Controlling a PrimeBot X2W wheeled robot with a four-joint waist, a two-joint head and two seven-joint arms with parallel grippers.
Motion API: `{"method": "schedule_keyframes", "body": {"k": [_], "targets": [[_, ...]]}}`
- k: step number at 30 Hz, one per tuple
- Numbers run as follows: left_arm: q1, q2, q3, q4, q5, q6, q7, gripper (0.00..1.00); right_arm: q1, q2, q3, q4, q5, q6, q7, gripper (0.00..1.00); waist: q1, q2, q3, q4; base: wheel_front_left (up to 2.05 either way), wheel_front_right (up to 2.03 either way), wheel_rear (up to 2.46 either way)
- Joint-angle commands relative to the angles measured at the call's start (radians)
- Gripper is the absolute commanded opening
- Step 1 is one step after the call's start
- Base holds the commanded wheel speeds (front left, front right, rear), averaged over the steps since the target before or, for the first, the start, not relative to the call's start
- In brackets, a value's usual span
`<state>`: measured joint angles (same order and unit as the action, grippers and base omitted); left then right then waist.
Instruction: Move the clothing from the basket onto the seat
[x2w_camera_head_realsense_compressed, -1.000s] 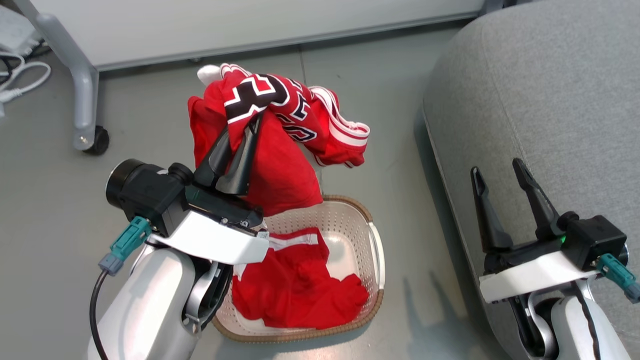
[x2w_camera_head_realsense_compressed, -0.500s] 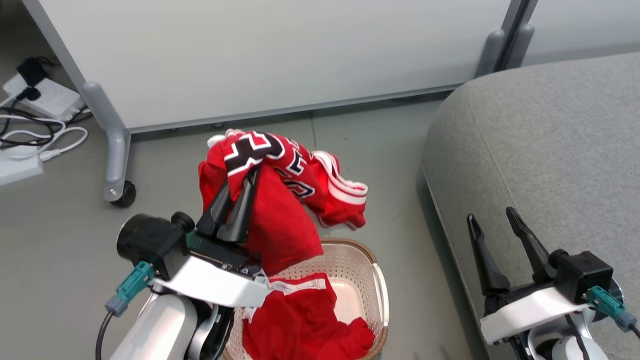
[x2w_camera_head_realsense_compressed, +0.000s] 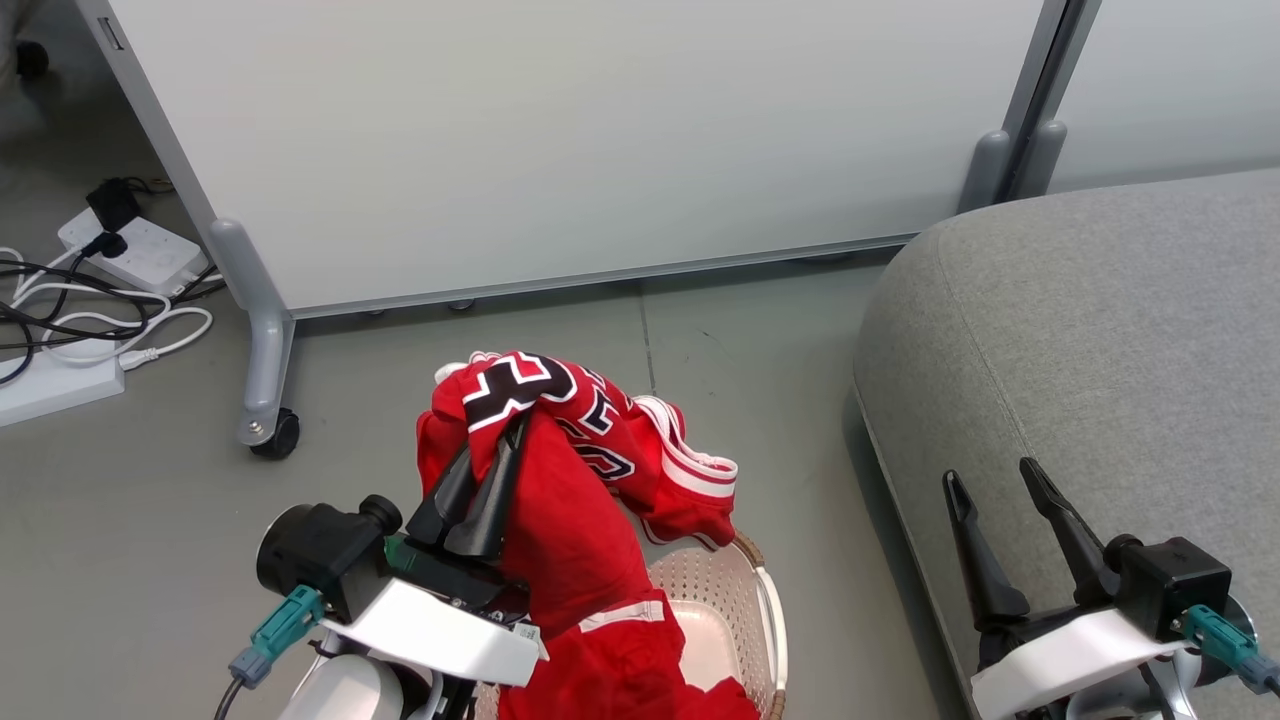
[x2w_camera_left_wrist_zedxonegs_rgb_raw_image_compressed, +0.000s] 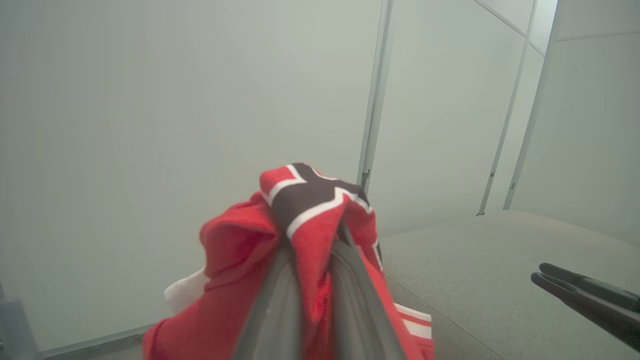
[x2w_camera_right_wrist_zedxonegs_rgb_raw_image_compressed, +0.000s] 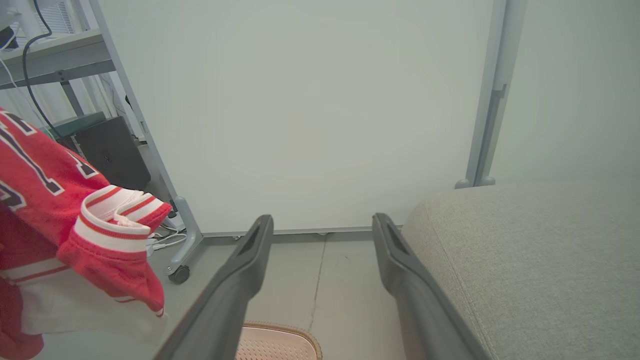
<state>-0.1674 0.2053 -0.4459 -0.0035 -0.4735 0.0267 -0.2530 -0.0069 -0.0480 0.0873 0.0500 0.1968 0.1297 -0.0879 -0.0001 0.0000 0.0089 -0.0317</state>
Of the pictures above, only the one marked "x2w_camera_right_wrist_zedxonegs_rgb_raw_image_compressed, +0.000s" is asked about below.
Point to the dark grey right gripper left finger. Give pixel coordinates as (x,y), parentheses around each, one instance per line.
(220,305)

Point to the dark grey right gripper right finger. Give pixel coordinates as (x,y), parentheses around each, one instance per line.
(425,315)

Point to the red and white sports jersey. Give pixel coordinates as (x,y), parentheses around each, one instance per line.
(45,210)

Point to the pink perforated laundry basket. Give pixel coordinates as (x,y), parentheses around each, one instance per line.
(277,344)

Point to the black caster wheel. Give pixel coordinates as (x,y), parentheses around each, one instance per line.
(179,274)

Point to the black computer tower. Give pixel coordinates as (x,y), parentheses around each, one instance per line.
(112,152)

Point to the green flat box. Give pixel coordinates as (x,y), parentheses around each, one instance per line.
(75,124)

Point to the grey metal desk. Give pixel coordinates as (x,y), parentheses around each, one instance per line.
(55,57)

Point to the white window blind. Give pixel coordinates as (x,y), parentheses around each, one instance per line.
(57,15)

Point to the white partition panel grey frame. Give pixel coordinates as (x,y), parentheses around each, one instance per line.
(310,115)

